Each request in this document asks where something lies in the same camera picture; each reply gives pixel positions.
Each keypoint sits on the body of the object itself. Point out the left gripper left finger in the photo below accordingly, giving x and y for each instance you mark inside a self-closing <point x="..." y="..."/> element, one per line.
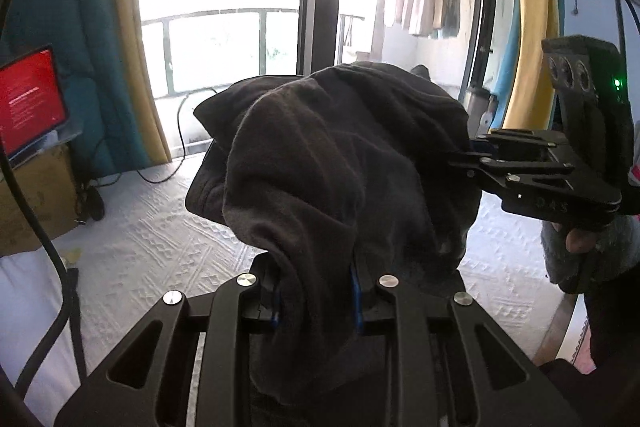
<point x="146" y="379"/>

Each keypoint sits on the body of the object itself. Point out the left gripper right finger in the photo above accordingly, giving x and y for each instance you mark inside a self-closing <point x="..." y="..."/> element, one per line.
<point x="447" y="361"/>

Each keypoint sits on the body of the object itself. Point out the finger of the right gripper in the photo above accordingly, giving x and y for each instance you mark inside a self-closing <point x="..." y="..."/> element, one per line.
<point x="519" y="143"/>
<point x="495" y="176"/>

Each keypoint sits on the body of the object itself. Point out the dark grey leopard garment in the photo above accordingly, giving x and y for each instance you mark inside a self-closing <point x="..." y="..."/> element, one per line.
<point x="351" y="160"/>

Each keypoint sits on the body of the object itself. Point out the right gloved hand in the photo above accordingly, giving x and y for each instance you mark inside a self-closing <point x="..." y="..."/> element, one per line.
<point x="577" y="260"/>

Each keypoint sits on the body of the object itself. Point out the white textured bedspread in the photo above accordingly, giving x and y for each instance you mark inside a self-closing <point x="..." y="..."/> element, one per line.
<point x="148" y="243"/>

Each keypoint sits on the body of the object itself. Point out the brown cardboard box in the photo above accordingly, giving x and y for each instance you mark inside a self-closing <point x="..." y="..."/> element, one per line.
<point x="48" y="184"/>

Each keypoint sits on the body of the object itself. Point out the red screen tablet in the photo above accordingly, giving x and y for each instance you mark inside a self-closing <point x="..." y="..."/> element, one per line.
<point x="34" y="115"/>

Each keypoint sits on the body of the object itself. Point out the teal yellow curtain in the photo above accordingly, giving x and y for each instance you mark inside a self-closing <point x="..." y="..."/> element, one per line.
<point x="98" y="52"/>

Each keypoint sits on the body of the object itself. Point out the black tracking camera box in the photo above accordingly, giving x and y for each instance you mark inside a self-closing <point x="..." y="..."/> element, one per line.
<point x="590" y="81"/>

